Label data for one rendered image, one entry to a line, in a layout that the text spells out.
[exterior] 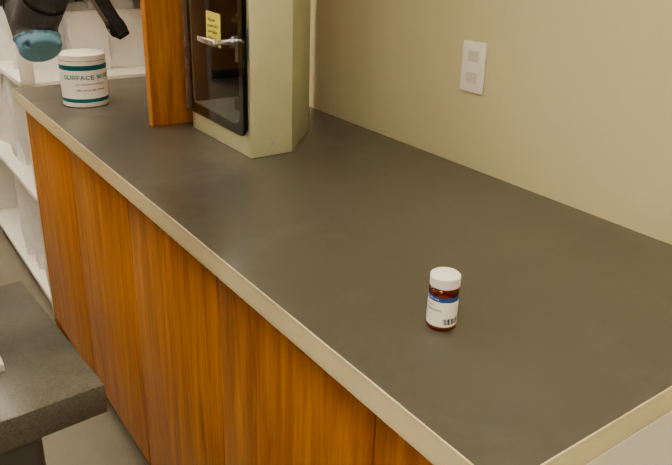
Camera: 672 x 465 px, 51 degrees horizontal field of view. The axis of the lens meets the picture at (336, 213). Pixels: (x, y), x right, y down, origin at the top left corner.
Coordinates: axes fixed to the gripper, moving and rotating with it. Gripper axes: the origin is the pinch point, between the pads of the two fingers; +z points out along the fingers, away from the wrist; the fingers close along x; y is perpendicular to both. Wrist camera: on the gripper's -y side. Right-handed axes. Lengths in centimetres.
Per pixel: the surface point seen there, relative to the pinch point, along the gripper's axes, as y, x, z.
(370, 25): -11, 7, 58
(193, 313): -58, -30, -12
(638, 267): -37, -88, 41
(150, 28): -12.0, 32.0, 7.2
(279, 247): -37, -50, -5
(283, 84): -20.8, -5.0, 23.6
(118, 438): -131, 32, -12
